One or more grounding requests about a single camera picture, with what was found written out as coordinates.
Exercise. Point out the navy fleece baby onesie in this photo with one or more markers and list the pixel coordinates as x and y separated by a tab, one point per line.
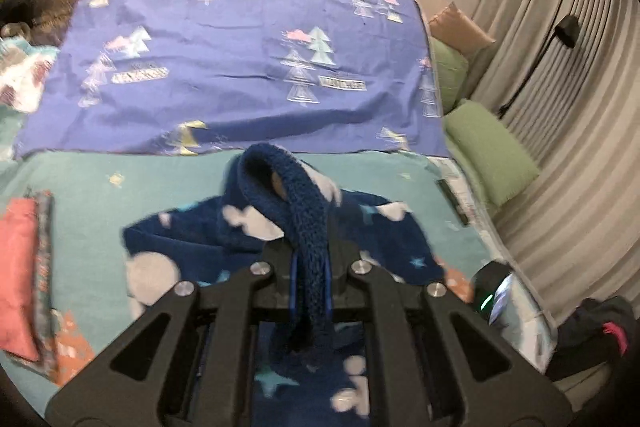
308	372

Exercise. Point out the blue tree-print pillowcase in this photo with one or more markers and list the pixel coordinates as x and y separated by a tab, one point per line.
188	77

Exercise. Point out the green pillow near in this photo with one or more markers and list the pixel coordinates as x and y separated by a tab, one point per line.
500	163

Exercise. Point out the grey curtain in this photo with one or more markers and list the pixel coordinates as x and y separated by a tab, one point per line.
566	74

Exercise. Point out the black phone on bed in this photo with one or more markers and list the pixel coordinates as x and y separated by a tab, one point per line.
454	202

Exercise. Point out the green pillow far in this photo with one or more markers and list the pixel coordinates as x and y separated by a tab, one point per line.
451	69

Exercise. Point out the green pillow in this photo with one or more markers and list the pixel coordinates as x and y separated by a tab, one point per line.
451	69
500	163

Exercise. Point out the grey floral folded garment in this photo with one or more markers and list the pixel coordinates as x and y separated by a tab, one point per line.
42	320

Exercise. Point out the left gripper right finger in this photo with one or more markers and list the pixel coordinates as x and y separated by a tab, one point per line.
431	360

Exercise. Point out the dark clothes on floor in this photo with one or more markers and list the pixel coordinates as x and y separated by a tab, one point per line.
598	331

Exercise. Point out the teal printed bed quilt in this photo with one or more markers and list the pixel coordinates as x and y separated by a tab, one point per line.
96	196

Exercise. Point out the tan pillow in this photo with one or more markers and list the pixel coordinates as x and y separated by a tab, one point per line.
454	28

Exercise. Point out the pink folded garment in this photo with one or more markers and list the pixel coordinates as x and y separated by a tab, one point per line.
18	249

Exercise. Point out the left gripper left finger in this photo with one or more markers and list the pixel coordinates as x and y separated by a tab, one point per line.
187	361

